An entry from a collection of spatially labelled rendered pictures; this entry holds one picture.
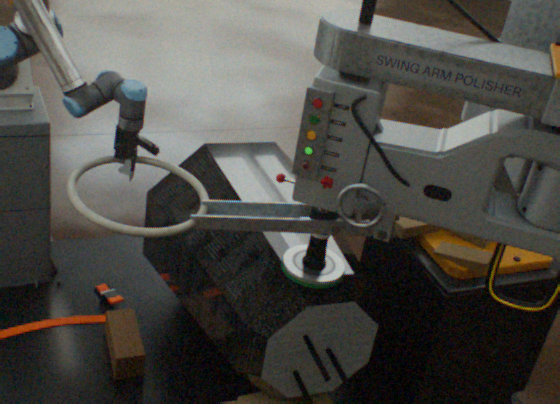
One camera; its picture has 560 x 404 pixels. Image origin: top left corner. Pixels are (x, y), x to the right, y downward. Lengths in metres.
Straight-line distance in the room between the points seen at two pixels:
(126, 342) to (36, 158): 0.88
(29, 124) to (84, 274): 0.86
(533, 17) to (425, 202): 0.81
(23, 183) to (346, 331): 1.58
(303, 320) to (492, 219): 0.71
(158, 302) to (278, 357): 1.15
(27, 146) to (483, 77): 1.99
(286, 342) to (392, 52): 1.04
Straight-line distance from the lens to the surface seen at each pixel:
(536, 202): 2.23
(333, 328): 2.55
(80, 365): 3.26
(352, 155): 2.17
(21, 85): 3.34
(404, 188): 2.20
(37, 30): 2.66
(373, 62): 2.06
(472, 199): 2.20
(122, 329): 3.24
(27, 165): 3.34
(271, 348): 2.51
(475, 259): 2.83
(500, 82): 2.05
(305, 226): 2.37
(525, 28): 2.70
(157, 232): 2.42
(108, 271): 3.75
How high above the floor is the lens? 2.27
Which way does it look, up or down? 29 degrees down
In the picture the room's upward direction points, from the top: 10 degrees clockwise
